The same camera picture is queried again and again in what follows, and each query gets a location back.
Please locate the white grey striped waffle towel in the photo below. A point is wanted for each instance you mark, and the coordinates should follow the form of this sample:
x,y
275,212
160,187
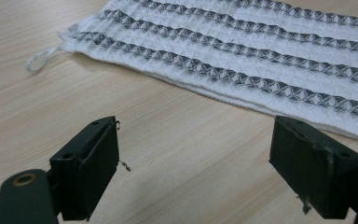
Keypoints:
x,y
230,56

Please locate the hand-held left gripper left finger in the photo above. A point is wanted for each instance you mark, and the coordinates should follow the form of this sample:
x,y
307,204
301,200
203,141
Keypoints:
x,y
85,168

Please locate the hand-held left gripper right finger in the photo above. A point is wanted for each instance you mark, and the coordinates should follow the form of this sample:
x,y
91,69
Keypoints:
x,y
310,168

